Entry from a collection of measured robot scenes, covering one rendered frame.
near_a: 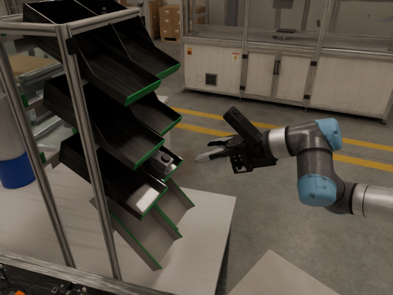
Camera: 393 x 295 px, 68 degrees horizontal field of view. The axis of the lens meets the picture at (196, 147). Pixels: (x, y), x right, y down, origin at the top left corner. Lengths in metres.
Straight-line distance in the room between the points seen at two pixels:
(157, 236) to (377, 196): 0.62
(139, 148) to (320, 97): 3.91
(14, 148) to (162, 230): 0.85
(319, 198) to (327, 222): 2.03
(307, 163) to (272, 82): 3.85
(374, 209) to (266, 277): 0.50
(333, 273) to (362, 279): 0.18
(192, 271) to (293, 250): 1.38
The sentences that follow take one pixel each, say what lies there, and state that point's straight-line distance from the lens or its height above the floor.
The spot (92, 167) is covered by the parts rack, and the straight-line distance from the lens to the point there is 0.74.
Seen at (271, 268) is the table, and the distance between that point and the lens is 1.13.
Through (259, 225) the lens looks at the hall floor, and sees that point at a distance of 2.48.
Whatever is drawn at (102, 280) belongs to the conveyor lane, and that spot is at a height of 0.96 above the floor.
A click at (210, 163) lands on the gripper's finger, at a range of 0.79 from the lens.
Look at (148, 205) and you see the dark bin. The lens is 0.83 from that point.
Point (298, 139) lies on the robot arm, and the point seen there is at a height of 1.42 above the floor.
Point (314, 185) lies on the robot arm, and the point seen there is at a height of 1.37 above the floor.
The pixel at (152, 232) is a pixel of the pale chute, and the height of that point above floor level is 1.05.
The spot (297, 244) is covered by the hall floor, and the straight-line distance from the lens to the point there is 2.42.
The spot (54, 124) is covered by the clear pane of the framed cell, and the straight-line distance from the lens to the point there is 1.75.
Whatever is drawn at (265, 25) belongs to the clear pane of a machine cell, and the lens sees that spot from 4.37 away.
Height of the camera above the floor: 1.74
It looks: 31 degrees down
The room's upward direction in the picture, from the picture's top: straight up
